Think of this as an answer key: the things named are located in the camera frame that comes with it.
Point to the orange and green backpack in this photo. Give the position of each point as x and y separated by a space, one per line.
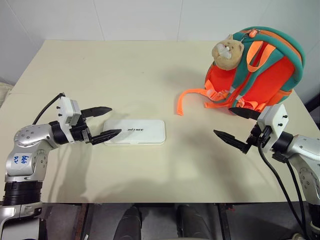
252 72

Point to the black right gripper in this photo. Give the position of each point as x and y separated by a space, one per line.
257 136

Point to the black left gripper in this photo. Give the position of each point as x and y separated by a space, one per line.
79 130

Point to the dark rounded robot foot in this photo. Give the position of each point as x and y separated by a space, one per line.
129 223

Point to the black table frame leg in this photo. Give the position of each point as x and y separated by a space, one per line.
83 221
224 221

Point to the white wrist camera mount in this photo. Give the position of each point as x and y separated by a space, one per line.
275 122
68 110

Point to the white rectangular case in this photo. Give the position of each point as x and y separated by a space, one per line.
136 131

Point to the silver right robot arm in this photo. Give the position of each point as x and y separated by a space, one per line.
300 155

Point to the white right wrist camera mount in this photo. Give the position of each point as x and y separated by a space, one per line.
275 122

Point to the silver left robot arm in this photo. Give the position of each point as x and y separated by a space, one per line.
27 140

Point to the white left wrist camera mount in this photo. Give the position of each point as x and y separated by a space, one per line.
68 110

